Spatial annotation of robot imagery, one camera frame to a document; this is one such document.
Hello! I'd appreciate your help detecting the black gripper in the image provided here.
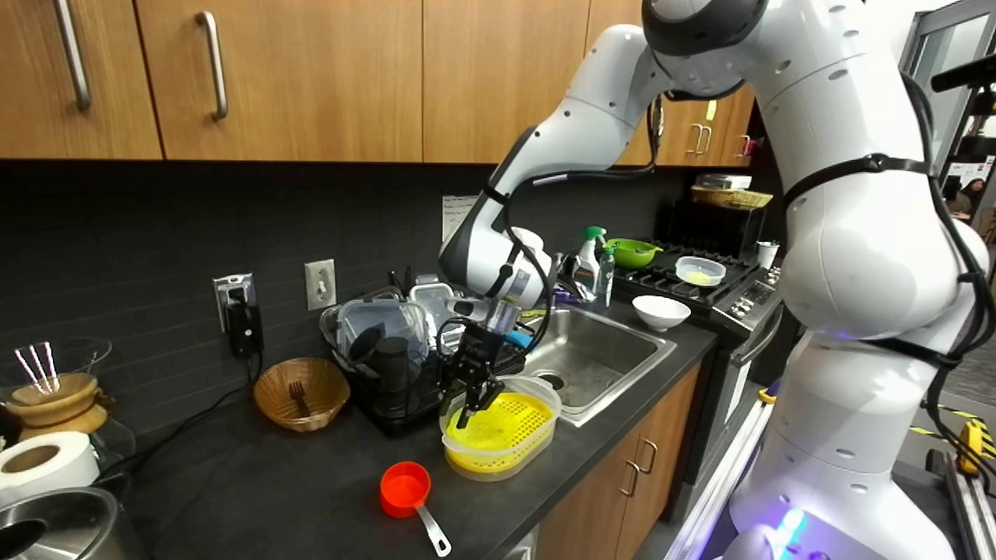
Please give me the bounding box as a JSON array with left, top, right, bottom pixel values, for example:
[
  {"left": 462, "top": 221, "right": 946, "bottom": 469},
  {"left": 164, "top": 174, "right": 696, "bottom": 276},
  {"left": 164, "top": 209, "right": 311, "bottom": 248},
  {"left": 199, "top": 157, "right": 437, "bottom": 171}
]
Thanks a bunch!
[{"left": 451, "top": 324, "right": 515, "bottom": 433}]

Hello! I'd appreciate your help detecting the wooden bowl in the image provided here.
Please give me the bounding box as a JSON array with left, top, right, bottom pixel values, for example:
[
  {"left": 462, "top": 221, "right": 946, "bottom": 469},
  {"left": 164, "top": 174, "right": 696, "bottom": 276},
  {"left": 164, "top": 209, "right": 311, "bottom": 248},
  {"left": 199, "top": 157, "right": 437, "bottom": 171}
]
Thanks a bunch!
[{"left": 249, "top": 354, "right": 352, "bottom": 435}]

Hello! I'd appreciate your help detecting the white ceramic bowl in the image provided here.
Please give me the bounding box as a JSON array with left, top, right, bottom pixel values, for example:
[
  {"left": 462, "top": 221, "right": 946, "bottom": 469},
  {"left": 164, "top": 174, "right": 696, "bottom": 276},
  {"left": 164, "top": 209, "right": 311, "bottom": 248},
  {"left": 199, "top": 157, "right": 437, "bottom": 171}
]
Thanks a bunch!
[{"left": 630, "top": 293, "right": 693, "bottom": 335}]

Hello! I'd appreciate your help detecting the dark green bowl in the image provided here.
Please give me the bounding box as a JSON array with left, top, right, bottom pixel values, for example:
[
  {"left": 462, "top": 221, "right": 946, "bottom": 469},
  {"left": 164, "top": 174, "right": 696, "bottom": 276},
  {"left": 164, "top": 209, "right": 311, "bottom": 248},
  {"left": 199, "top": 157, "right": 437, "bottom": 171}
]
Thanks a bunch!
[{"left": 604, "top": 235, "right": 665, "bottom": 273}]

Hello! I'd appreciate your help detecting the white bowl with food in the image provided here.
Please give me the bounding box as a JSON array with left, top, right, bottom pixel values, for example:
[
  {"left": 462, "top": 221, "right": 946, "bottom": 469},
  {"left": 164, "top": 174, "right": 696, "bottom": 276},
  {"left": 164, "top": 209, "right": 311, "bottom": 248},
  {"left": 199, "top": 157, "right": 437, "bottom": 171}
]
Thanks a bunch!
[{"left": 671, "top": 251, "right": 731, "bottom": 293}]

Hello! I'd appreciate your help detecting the yellow strainer insert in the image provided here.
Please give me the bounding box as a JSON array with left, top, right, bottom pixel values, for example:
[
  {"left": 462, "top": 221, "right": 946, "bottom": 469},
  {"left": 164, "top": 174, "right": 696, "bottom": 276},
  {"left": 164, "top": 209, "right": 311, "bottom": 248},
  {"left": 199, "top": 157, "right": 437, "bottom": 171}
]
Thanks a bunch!
[{"left": 445, "top": 389, "right": 556, "bottom": 466}]

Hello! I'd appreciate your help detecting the black dish rack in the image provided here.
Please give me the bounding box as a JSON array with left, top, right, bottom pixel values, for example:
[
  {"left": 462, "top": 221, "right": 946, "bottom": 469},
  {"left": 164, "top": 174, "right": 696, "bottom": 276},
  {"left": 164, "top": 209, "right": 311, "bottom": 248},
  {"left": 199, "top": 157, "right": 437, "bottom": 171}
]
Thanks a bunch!
[{"left": 319, "top": 293, "right": 534, "bottom": 435}]

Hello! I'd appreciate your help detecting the black cup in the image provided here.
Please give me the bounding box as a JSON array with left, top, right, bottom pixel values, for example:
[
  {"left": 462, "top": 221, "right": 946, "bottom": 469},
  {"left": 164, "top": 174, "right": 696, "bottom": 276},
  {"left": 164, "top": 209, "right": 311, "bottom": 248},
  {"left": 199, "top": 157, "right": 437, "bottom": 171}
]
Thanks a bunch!
[{"left": 359, "top": 330, "right": 417, "bottom": 405}]

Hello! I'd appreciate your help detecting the clear rectangular food container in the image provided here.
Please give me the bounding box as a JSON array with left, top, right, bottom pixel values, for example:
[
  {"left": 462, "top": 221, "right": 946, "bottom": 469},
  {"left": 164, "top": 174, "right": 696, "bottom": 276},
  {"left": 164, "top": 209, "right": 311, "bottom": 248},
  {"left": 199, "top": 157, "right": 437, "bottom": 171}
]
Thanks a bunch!
[{"left": 405, "top": 273, "right": 471, "bottom": 346}]

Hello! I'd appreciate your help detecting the red measuring cup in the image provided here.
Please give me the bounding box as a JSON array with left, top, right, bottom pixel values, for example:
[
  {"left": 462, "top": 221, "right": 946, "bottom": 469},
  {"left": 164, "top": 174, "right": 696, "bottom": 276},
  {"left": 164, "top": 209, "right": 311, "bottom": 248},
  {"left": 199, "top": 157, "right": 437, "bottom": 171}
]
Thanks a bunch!
[{"left": 374, "top": 457, "right": 456, "bottom": 560}]

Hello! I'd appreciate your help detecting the stainless steel sink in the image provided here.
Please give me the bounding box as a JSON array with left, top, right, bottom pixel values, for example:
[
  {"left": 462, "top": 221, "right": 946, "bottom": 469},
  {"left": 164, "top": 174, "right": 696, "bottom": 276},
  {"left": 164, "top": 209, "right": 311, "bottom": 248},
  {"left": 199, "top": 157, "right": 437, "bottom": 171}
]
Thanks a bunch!
[{"left": 521, "top": 301, "right": 682, "bottom": 430}]

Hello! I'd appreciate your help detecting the white spray bottle green top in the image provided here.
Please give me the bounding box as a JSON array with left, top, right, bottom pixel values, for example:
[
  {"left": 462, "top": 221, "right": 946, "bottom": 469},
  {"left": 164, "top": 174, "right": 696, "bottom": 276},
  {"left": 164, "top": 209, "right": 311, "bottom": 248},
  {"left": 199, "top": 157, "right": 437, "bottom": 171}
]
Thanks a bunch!
[{"left": 571, "top": 224, "right": 619, "bottom": 309}]

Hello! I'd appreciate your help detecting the white paper sign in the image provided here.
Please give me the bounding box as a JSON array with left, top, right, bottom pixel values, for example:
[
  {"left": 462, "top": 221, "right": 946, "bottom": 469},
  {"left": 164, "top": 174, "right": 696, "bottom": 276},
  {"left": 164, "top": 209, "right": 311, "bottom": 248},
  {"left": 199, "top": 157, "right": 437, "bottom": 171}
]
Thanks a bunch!
[{"left": 439, "top": 192, "right": 479, "bottom": 248}]

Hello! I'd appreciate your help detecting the black power plug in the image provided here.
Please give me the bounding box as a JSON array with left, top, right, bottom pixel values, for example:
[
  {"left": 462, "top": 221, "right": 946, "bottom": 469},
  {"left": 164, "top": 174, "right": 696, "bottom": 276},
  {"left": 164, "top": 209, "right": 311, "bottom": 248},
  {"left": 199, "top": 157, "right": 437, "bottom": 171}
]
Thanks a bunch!
[{"left": 225, "top": 287, "right": 266, "bottom": 364}]

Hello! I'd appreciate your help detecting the black stove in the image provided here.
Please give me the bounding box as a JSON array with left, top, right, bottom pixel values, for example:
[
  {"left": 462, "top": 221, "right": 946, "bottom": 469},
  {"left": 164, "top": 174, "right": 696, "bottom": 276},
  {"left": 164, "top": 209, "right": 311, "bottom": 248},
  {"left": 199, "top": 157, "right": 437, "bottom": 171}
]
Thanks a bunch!
[{"left": 613, "top": 241, "right": 796, "bottom": 523}]

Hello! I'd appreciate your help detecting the black toaster oven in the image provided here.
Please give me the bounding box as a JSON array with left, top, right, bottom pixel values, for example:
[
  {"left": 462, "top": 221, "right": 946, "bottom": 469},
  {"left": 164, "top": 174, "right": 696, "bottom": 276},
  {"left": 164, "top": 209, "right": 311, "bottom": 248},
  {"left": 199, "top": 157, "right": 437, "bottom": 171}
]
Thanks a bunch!
[{"left": 661, "top": 185, "right": 773, "bottom": 260}]

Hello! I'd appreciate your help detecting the small white cup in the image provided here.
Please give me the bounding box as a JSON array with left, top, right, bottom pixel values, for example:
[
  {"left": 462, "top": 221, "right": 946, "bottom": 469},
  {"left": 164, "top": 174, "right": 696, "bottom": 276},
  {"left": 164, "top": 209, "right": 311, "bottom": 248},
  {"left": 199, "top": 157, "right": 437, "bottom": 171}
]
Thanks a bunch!
[{"left": 749, "top": 240, "right": 785, "bottom": 273}]

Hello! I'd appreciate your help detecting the woven basket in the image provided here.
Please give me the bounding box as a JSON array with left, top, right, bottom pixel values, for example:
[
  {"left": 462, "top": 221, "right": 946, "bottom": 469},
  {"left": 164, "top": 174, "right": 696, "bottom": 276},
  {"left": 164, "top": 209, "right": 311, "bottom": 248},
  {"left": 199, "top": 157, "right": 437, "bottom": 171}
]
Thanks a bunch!
[{"left": 689, "top": 171, "right": 774, "bottom": 218}]

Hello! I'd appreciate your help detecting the utensil holder with sticks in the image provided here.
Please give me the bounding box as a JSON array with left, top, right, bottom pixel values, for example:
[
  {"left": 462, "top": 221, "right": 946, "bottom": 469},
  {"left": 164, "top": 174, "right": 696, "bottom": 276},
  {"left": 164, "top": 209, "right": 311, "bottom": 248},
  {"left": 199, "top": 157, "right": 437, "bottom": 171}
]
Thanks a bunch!
[{"left": 0, "top": 335, "right": 115, "bottom": 442}]

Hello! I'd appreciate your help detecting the white pink straw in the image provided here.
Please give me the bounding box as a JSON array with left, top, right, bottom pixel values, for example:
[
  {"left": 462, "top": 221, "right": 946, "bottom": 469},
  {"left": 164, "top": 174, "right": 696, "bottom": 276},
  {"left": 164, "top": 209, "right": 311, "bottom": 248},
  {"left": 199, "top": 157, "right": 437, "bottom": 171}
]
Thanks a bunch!
[
  {"left": 42, "top": 339, "right": 62, "bottom": 391},
  {"left": 28, "top": 341, "right": 55, "bottom": 394},
  {"left": 13, "top": 346, "right": 49, "bottom": 394}
]

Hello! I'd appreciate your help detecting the stainless steel kettle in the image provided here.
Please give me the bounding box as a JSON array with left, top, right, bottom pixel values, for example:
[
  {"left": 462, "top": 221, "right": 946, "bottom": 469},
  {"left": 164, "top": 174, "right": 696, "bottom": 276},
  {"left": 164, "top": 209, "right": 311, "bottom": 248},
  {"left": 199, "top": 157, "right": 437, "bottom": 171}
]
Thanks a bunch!
[{"left": 0, "top": 481, "right": 135, "bottom": 560}]

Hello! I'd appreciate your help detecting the white paper towel roll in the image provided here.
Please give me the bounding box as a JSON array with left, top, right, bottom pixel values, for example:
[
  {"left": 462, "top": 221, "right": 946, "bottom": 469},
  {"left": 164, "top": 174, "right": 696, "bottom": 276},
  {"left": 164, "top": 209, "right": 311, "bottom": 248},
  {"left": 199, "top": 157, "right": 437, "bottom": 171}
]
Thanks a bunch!
[{"left": 0, "top": 430, "right": 103, "bottom": 513}]

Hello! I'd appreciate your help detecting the yellow black tool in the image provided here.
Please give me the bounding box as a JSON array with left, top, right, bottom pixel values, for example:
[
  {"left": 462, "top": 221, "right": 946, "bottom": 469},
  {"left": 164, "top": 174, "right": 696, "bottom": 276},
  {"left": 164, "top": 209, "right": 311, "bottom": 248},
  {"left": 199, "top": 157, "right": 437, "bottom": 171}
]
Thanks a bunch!
[{"left": 951, "top": 416, "right": 996, "bottom": 481}]

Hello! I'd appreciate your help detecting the white switch plate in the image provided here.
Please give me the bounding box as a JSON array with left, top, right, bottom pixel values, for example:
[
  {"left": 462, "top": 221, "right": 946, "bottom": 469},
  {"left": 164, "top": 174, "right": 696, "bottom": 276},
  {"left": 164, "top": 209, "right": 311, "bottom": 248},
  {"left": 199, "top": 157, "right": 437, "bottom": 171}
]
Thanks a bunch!
[{"left": 301, "top": 256, "right": 339, "bottom": 313}]

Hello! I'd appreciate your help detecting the white wall outlet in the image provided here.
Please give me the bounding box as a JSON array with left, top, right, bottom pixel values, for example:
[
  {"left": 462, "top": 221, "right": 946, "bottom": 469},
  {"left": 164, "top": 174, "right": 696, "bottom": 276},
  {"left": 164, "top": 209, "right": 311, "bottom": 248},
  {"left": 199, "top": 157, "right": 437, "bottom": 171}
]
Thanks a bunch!
[{"left": 210, "top": 269, "right": 258, "bottom": 335}]

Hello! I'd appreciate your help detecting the black power cable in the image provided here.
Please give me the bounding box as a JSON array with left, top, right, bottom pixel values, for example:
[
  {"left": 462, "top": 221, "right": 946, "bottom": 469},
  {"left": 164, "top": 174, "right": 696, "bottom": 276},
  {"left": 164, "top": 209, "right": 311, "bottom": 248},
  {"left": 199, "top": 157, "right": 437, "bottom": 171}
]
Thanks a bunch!
[{"left": 98, "top": 352, "right": 254, "bottom": 481}]

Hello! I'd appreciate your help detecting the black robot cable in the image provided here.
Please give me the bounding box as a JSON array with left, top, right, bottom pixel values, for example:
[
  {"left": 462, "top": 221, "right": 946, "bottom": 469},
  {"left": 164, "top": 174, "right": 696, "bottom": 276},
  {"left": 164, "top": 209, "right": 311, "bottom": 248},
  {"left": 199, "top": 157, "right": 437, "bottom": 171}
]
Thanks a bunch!
[{"left": 783, "top": 48, "right": 996, "bottom": 461}]

